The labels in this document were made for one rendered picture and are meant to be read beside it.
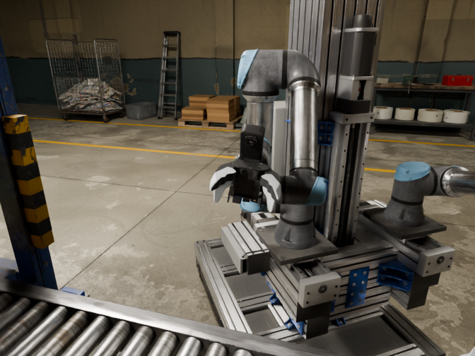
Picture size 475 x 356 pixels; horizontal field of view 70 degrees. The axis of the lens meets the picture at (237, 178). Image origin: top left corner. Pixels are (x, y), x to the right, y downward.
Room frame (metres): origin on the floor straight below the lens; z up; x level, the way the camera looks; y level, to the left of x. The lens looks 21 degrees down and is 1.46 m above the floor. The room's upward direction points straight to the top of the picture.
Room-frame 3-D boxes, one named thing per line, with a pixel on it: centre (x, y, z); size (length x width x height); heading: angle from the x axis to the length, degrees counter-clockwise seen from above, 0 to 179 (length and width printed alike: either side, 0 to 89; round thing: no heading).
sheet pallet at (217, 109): (7.18, 0.54, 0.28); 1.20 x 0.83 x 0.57; 74
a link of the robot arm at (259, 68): (1.09, -0.08, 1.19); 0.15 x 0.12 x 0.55; 83
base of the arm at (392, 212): (1.24, -0.68, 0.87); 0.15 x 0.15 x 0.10
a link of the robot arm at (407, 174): (1.24, -0.69, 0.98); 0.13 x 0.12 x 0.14; 91
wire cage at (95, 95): (7.75, 3.30, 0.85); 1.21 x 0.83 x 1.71; 74
